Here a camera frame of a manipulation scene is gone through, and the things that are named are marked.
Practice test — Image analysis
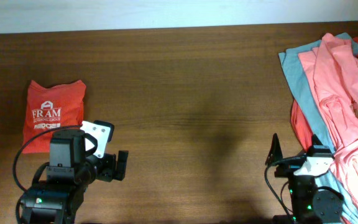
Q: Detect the orange soccer t-shirt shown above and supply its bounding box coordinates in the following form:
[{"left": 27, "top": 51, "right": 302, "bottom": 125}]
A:
[{"left": 23, "top": 80, "right": 86, "bottom": 143}]

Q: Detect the pink t-shirt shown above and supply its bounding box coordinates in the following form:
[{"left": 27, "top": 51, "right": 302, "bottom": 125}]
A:
[{"left": 298, "top": 33, "right": 358, "bottom": 208}]

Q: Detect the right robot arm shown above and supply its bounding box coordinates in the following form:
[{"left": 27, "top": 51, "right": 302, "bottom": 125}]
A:
[{"left": 264, "top": 134, "right": 344, "bottom": 224}]

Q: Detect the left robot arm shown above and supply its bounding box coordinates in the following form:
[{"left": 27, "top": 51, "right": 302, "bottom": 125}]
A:
[{"left": 15, "top": 125, "right": 129, "bottom": 223}]

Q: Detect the grey-blue t-shirt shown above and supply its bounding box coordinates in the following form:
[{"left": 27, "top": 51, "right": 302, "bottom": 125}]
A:
[{"left": 278, "top": 40, "right": 358, "bottom": 223}]

